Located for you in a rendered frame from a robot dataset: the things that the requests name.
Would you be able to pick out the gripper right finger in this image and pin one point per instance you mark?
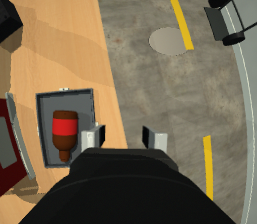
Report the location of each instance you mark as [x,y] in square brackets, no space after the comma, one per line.
[151,138]

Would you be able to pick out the red divided crate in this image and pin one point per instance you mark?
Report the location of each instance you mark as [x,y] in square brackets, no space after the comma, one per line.
[12,169]

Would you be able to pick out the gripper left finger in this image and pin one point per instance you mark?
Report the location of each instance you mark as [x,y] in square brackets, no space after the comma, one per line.
[93,138]

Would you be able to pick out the dark brown bottle with red label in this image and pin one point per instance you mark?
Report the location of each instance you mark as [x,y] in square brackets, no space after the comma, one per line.
[64,132]

